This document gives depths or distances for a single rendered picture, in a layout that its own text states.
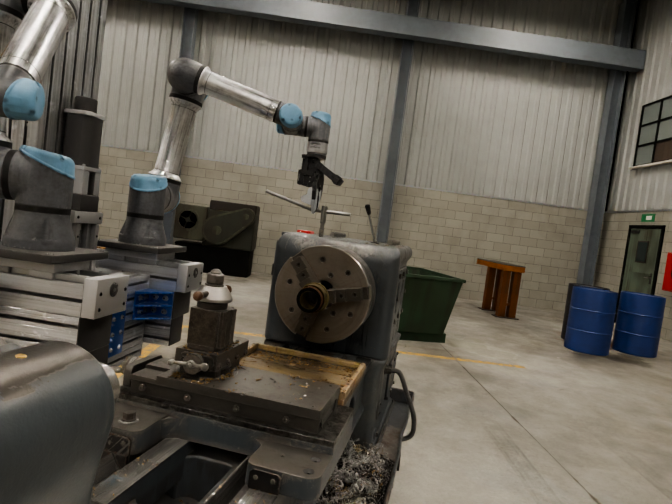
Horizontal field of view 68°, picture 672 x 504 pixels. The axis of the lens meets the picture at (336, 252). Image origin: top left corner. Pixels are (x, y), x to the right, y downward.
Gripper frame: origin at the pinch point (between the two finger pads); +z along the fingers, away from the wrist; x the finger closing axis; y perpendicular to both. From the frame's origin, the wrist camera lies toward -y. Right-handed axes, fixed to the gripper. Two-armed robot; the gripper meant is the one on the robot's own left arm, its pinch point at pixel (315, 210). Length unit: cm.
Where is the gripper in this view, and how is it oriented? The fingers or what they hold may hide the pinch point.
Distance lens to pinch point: 184.0
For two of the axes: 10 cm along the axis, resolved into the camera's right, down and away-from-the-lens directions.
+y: -9.7, -1.4, 2.2
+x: -2.3, 0.2, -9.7
